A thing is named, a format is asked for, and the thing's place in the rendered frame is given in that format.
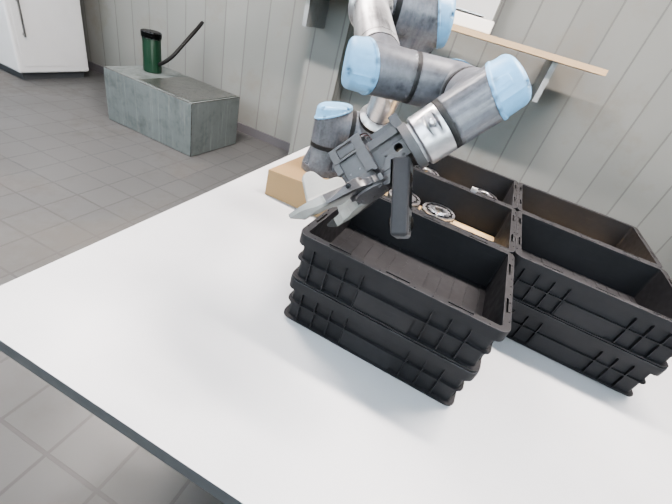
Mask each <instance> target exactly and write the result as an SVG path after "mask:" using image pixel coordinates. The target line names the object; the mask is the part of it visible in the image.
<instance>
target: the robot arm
mask: <svg viewBox="0 0 672 504"><path fill-rule="evenodd" d="M455 11H456V0H349V2H348V15H349V19H350V22H351V24H352V25H353V27H354V36H353V37H352V38H351V39H350V40H349V42H348V45H347V49H346V53H345V58H344V63H343V68H342V76H341V83H342V85H343V87H344V88H346V89H348V90H352V91H355V92H358V93H360V94H361V95H371V99H370V101H369V104H366V105H365V106H364V107H363V108H362V109H361V111H360V112H359V111H354V110H353V106H352V105H350V104H348V103H343V102H331V101H329V102H322V103H320V104H319V105H318V106H317V110H316V114H315V116H314V118H315V119H314V125H313V131H312V136H311V142H310V146H309V148H308V150H307V152H306V154H305V156H304V158H303V160H302V164H301V168H302V169H303V170H304V171H305V172H306V173H305V174H304V175H303V177H302V183H303V188H304V193H305V198H306V203H305V204H303V205H302V206H300V207H298V208H297V209H295V210H294V211H293V212H291V213H290V214H289V217H290V219H302V220H306V219H308V218H309V217H311V216H313V215H316V214H319V213H321V212H323V211H325V210H327V209H329V208H332V207H337V208H338V212H339V214H338V215H337V216H336V217H334V218H333V219H332V220H331V221H330V222H329V223H328V224H327V226H328V227H338V226H340V225H341V224H343V223H345V222H346V221H348V220H350V219H351V218H353V217H354V216H356V215H357V214H359V213H361V212H362V211H363V210H365V209H366V208H368V207H369V206H370V205H372V204H373V203H374V202H375V201H377V200H378V199H379V198H380V197H381V196H383V195H384V194H385V193H387V192H388V191H389V188H392V199H391V217H390V219H389V222H388V225H389V229H390V234H391V235H392V236H393V237H395V238H397V239H408V238H410V236H411V231H412V229H413V227H414V220H413V217H412V188H413V163H412V161H411V160H412V159H415V160H416V162H417V164H418V165H419V167H420V169H421V170H422V169H423V168H425V167H427V166H428V165H429V163H428V162H429V161H430V162H431V163H433V164H434V163H436V162H437V161H439V160H441V159H442V158H444V157H445V156H447V155H449V154H450V153H452V152H453V151H455V150H457V149H458V148H460V147H461V146H463V145H464V144H466V143H468V142H469V141H471V140H472V139H474V138H476V137H477V136H479V135H481V134H482V133H484V132H485V131H487V130H489V129H490V128H492V127H493V126H495V125H497V124H498V123H500V122H502V121H503V120H507V119H508V118H509V116H511V115H512V114H514V113H515V112H517V111H518V110H520V109H521V108H523V107H524V106H526V105H527V104H528V102H529V101H530V99H531V94H532V90H531V84H530V81H529V78H528V76H527V74H526V72H525V70H524V68H523V66H522V65H521V64H520V62H519V61H518V60H517V59H516V58H515V57H513V56H512V55H509V54H503V55H500V56H499V57H497V58H496V59H494V60H492V61H488V62H487V63H486V64H485V65H484V66H483V67H482V68H479V67H475V66H472V65H470V64H469V63H468V62H466V61H464V60H460V59H448V58H445V57H441V56H437V55H433V54H431V52H432V50H433V48H434V47H435V48H436V49H438V48H439V49H441V48H443V47H444V46H445V44H446V42H447V40H448V38H449V35H450V32H451V29H452V26H453V22H454V17H455ZM400 102H402V103H406V104H410V105H414V106H418V107H423V108H422V109H420V110H419V111H417V112H416V113H414V114H413V115H411V116H410V117H408V118H407V124H405V123H404V122H403V123H402V122H401V121H400V119H399V117H398V116H397V114H396V112H395V111H396V109H397V107H398V105H399V103H400ZM400 149H402V150H401V151H399V150H400ZM398 151H399V152H398ZM321 177H322V178H321ZM341 177H342V178H341ZM323 178H329V179H328V180H325V179H323Z"/></svg>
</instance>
